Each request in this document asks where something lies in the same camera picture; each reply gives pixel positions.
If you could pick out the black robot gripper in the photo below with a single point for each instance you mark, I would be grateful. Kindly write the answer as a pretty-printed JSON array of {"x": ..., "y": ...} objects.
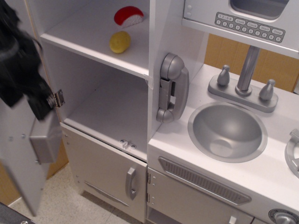
[{"x": 19, "y": 76}]

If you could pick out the white fridge door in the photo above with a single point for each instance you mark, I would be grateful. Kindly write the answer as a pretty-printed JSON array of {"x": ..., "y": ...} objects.
[{"x": 16, "y": 152}]

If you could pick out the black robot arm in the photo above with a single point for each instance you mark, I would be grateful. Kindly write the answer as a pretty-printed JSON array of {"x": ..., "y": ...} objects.
[{"x": 9, "y": 26}]

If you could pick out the silver ice dispenser panel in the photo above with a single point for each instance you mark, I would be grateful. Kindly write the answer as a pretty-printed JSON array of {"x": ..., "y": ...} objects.
[{"x": 45, "y": 138}]

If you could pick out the yellow toy potato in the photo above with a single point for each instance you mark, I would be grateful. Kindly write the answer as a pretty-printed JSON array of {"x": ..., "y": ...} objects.
[{"x": 120, "y": 42}]

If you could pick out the white lower freezer door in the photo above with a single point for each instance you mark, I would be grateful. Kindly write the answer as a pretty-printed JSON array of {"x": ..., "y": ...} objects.
[{"x": 101, "y": 169}]

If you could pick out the black case corner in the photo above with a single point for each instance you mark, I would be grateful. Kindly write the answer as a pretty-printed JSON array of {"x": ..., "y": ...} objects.
[{"x": 10, "y": 216}]

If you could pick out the red white toy cheese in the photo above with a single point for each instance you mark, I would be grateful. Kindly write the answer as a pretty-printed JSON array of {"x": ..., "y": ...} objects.
[{"x": 128, "y": 16}]

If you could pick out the white toy kitchen cabinet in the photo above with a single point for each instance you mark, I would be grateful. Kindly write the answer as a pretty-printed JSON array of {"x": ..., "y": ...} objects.
[{"x": 114, "y": 97}]

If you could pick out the grey vent grille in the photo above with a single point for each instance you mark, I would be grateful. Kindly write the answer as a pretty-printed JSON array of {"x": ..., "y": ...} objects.
[{"x": 204, "y": 183}]

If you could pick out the white oven door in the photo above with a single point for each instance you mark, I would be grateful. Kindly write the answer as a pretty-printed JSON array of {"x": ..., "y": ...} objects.
[{"x": 172, "y": 202}]

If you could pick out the brown cardboard backing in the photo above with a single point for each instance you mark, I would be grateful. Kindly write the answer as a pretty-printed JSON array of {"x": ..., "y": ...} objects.
[{"x": 270, "y": 65}]

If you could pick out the silver toy sink bowl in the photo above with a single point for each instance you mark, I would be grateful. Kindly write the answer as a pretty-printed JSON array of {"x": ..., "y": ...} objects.
[{"x": 227, "y": 132}]

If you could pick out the silver toy faucet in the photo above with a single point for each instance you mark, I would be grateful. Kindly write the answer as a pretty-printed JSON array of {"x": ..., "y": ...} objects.
[{"x": 240, "y": 90}]

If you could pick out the toy microwave with keypad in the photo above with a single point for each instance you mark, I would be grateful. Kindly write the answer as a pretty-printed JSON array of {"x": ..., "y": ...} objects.
[{"x": 268, "y": 24}]

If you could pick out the silver stove burner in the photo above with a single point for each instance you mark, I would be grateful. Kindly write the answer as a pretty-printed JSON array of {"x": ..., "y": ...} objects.
[{"x": 291, "y": 161}]

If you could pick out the silver stove knob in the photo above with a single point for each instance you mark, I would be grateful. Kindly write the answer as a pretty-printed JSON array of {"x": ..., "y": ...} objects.
[{"x": 281, "y": 216}]

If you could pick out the silver lower door handle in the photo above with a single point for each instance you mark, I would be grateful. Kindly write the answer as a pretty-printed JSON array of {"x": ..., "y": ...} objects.
[{"x": 130, "y": 190}]

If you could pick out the grey toy wall phone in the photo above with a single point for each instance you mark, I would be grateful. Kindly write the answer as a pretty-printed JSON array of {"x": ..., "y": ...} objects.
[{"x": 173, "y": 90}]

